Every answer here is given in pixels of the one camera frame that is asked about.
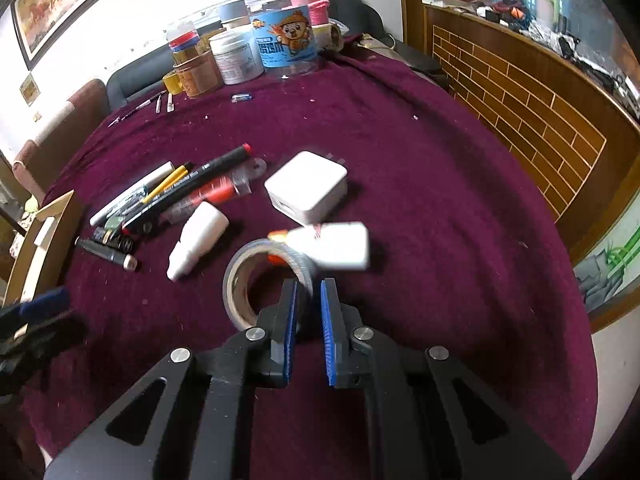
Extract pink thread spool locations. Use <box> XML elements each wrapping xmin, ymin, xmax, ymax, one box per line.
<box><xmin>291</xmin><ymin>0</ymin><xmax>331</xmax><ymax>26</ymax></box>

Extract white plastic bottle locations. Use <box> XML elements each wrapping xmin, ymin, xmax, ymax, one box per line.
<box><xmin>166</xmin><ymin>201</ymin><xmax>231</xmax><ymax>282</ymax></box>

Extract clear jar blue cartoon label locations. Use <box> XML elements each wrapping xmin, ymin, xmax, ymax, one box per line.
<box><xmin>245</xmin><ymin>0</ymin><xmax>321</xmax><ymax>81</ymax></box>

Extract grey lid can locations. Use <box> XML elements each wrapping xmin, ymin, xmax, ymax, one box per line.
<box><xmin>218</xmin><ymin>1</ymin><xmax>251</xmax><ymax>31</ymax></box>

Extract pile of counter clutter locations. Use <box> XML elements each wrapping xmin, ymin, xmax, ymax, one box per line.
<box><xmin>475</xmin><ymin>0</ymin><xmax>640</xmax><ymax>116</ymax></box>

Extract bamboo picture panel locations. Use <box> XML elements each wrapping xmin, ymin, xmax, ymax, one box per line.
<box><xmin>572</xmin><ymin>220</ymin><xmax>640</xmax><ymax>313</ymax></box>

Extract white glue bottle red label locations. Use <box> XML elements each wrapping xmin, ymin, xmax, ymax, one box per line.
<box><xmin>267</xmin><ymin>221</ymin><xmax>371</xmax><ymax>272</ymax></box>

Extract clear packaged red pen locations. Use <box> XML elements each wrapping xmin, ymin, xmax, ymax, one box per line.
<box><xmin>162</xmin><ymin>157</ymin><xmax>267</xmax><ymax>223</ymax></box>

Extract white charger block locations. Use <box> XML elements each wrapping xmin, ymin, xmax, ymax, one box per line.
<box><xmin>263</xmin><ymin>150</ymin><xmax>349</xmax><ymax>227</ymax></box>

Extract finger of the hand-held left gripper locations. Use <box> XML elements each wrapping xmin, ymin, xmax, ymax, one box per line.
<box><xmin>0</xmin><ymin>316</ymin><xmax>90</xmax><ymax>397</ymax></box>
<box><xmin>0</xmin><ymin>286</ymin><xmax>72</xmax><ymax>333</ymax></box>

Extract small black marker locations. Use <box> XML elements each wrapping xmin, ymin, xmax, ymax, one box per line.
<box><xmin>94</xmin><ymin>226</ymin><xmax>135</xmax><ymax>253</ymax></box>

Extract wooden brick pattern counter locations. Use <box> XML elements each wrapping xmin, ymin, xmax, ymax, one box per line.
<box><xmin>397</xmin><ymin>0</ymin><xmax>640</xmax><ymax>261</ymax></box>

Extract framed horse painting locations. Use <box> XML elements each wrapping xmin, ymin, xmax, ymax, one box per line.
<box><xmin>10</xmin><ymin>0</ymin><xmax>161</xmax><ymax>71</ymax></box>

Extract grey tape roll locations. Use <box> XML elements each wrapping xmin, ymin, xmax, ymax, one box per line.
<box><xmin>222</xmin><ymin>239</ymin><xmax>316</xmax><ymax>333</ymax></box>

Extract white plastic jar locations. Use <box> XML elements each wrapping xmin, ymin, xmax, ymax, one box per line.
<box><xmin>209</xmin><ymin>28</ymin><xmax>264</xmax><ymax>86</ymax></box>

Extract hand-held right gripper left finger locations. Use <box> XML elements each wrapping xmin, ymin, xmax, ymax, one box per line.
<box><xmin>44</xmin><ymin>278</ymin><xmax>301</xmax><ymax>480</ymax></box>

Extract yellow black pen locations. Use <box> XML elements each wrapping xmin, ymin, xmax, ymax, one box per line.
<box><xmin>141</xmin><ymin>161</ymin><xmax>194</xmax><ymax>204</ymax></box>

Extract black bag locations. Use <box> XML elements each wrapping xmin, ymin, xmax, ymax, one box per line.
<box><xmin>325</xmin><ymin>0</ymin><xmax>386</xmax><ymax>41</ymax></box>

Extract cardboard tray box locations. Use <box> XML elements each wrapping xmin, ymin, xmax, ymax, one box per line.
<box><xmin>0</xmin><ymin>190</ymin><xmax>84</xmax><ymax>341</ymax></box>

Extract thin black pen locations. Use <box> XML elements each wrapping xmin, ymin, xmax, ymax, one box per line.
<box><xmin>122</xmin><ymin>97</ymin><xmax>153</xmax><ymax>120</ymax></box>

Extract brown upholstered chair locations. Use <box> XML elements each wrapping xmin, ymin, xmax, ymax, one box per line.
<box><xmin>12</xmin><ymin>79</ymin><xmax>111</xmax><ymax>206</ymax></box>

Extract dark grey sofa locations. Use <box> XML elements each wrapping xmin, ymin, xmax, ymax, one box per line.
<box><xmin>106</xmin><ymin>45</ymin><xmax>176</xmax><ymax>111</ymax></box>

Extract clear jar red blue contents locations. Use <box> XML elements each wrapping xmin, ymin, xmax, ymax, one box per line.
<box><xmin>166</xmin><ymin>20</ymin><xmax>202</xmax><ymax>66</ymax></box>

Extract small wall plaque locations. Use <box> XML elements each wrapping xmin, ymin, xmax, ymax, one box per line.
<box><xmin>19</xmin><ymin>72</ymin><xmax>41</xmax><ymax>107</ymax></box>

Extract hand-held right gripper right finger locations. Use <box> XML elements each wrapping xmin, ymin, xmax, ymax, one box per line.
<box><xmin>320</xmin><ymin>277</ymin><xmax>573</xmax><ymax>480</ymax></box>

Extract white marker pen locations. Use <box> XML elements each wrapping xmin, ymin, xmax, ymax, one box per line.
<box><xmin>90</xmin><ymin>161</ymin><xmax>175</xmax><ymax>227</ymax></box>

